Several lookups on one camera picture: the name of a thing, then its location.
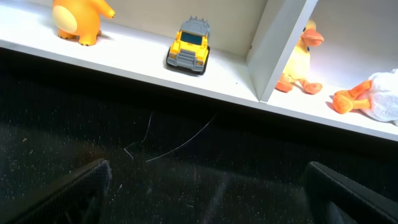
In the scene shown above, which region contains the yellow rubber duck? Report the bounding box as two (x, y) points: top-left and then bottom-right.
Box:
(52, 0), (116, 47)

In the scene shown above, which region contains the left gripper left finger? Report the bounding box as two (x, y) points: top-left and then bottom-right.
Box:
(0, 157), (112, 224)

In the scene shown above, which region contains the white plush goose with hat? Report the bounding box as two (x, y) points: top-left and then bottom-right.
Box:
(332, 68), (398, 127)

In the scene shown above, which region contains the yellow plush duck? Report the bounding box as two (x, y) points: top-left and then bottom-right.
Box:
(274, 19), (325, 95)

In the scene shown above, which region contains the grey and yellow toy truck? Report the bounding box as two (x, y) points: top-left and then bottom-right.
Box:
(165, 16), (211, 76)

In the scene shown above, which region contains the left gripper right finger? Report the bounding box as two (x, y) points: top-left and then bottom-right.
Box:
(303, 161), (398, 224)

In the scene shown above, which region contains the white shelf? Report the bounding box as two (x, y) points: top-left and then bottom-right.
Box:
(0, 0), (398, 142)

